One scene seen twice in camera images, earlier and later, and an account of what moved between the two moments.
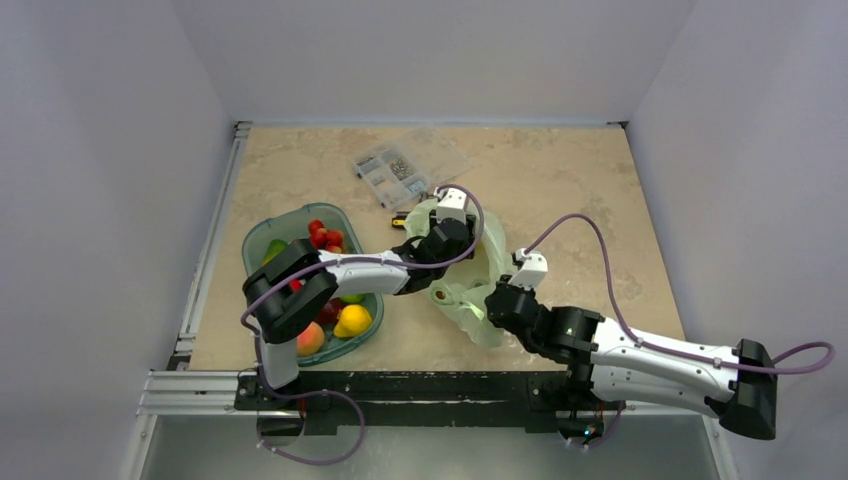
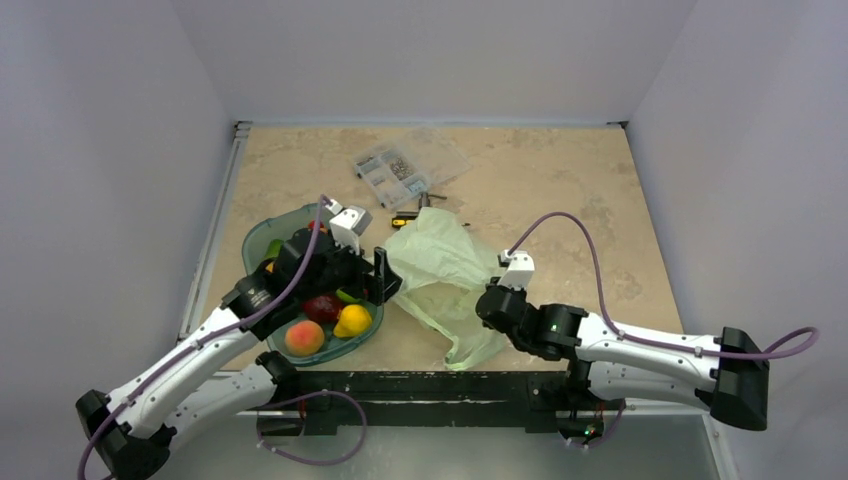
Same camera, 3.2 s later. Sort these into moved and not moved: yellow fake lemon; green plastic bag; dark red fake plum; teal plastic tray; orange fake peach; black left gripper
Moved: green plastic bag; black left gripper
Not moved: teal plastic tray; yellow fake lemon; dark red fake plum; orange fake peach
